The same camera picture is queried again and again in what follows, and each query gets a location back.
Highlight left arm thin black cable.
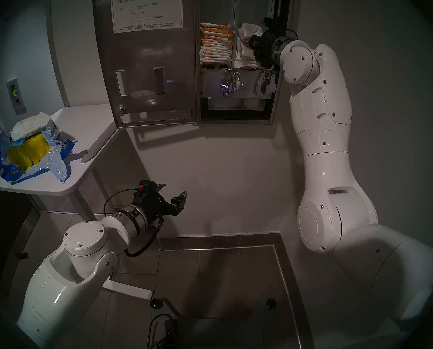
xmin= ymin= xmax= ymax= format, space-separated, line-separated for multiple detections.
xmin=103 ymin=187 xmax=137 ymax=218

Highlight orange printed pad stack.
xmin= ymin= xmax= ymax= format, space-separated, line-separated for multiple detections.
xmin=199 ymin=22 xmax=234 ymax=66

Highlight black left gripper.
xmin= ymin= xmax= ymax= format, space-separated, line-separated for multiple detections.
xmin=143 ymin=183 xmax=188 ymax=222

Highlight chrome dispenser push lever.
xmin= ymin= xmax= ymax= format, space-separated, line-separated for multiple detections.
xmin=219 ymin=68 xmax=243 ymax=97
xmin=255 ymin=69 xmax=277 ymax=98

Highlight green cable bundle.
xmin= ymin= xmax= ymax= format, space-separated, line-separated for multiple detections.
xmin=147 ymin=337 xmax=177 ymax=349

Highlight white pads inside dispenser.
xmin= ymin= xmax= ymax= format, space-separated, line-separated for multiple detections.
xmin=233 ymin=37 xmax=261 ymax=68

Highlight stainless steel dispenser door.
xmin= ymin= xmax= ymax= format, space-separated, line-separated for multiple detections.
xmin=93 ymin=0 xmax=199 ymax=129

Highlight grey robot base platform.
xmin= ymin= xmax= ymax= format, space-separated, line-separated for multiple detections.
xmin=155 ymin=297 xmax=297 ymax=349

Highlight black electronics box red light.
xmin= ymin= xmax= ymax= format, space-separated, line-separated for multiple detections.
xmin=165 ymin=318 xmax=179 ymax=347

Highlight yellow wrapped pad pack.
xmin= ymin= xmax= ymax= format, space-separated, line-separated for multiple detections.
xmin=7 ymin=136 xmax=49 ymax=171

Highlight small yellow blue carton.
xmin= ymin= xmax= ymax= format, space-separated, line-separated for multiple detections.
xmin=46 ymin=117 xmax=61 ymax=141

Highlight white sanitary pad stack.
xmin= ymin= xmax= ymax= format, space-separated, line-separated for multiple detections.
xmin=10 ymin=112 xmax=53 ymax=141

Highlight stainless steel dispenser cabinet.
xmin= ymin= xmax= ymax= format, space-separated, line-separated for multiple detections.
xmin=195 ymin=0 xmax=294 ymax=125

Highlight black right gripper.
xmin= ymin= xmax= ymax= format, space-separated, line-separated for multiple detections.
xmin=254 ymin=27 xmax=280 ymax=67

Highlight white printed instruction sheet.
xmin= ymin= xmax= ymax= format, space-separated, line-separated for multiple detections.
xmin=110 ymin=0 xmax=183 ymax=34

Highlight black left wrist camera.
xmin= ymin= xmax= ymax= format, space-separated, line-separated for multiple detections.
xmin=133 ymin=180 xmax=156 ymax=202

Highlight torn blue plastic pad package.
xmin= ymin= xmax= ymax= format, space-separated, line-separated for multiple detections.
xmin=0 ymin=124 xmax=79 ymax=184

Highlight white overbed table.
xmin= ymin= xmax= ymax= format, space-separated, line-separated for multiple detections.
xmin=0 ymin=104 xmax=154 ymax=300

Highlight left arm thick braided cable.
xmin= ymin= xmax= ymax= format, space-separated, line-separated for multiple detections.
xmin=124 ymin=216 xmax=165 ymax=258

